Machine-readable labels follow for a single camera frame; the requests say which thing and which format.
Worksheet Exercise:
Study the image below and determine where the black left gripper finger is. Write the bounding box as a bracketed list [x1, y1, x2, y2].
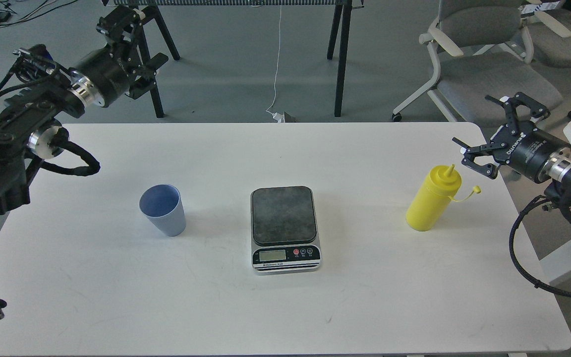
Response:
[127, 54, 169, 100]
[97, 6, 146, 47]

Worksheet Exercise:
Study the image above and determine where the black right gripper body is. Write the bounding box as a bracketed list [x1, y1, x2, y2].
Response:
[493, 120, 571, 183]

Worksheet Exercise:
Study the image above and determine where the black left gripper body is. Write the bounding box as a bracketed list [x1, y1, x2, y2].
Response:
[70, 44, 135, 108]

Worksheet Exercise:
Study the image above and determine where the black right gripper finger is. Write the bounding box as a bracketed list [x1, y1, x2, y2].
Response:
[452, 137, 502, 180]
[485, 92, 551, 130]

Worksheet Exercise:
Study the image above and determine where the yellow squeeze bottle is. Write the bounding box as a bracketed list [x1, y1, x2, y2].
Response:
[405, 165, 482, 232]

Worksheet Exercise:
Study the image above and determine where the blue plastic cup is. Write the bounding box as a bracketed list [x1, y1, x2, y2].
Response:
[139, 184, 186, 237]

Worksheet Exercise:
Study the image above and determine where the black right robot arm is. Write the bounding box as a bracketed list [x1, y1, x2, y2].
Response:
[453, 92, 571, 298]

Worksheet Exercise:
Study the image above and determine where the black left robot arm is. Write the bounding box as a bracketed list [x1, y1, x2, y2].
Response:
[0, 0, 179, 215]

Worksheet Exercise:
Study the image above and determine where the digital kitchen scale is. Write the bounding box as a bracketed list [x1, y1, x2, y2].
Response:
[251, 186, 322, 274]

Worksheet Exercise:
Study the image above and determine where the grey office chair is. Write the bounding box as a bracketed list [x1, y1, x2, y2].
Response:
[521, 0, 571, 120]
[391, 0, 564, 128]

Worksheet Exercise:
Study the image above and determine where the black legged background table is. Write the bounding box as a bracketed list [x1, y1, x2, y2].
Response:
[158, 0, 361, 122]

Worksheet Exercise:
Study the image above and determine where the white hanging cable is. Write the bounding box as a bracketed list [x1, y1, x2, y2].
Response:
[266, 4, 286, 122]

